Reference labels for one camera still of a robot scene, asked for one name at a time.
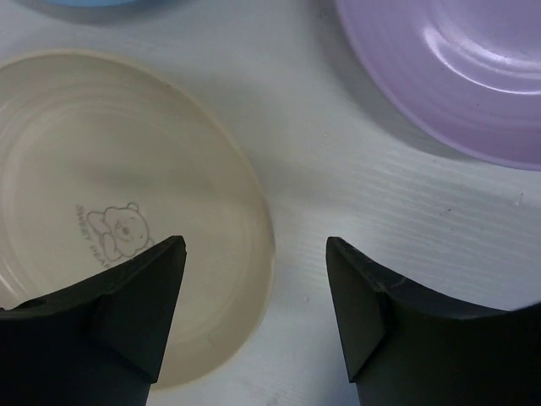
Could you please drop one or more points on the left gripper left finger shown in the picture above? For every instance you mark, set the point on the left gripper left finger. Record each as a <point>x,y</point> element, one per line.
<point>98,342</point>

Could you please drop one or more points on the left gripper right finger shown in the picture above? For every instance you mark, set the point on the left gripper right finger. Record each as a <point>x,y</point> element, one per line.
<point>406,344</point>

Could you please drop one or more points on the cream plate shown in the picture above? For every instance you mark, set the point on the cream plate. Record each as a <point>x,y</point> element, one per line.
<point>100,160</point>

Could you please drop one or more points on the purple plate front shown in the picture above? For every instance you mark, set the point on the purple plate front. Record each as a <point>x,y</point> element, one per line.
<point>465,72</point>

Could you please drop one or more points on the light blue plate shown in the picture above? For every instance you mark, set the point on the light blue plate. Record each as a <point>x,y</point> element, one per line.
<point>90,3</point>

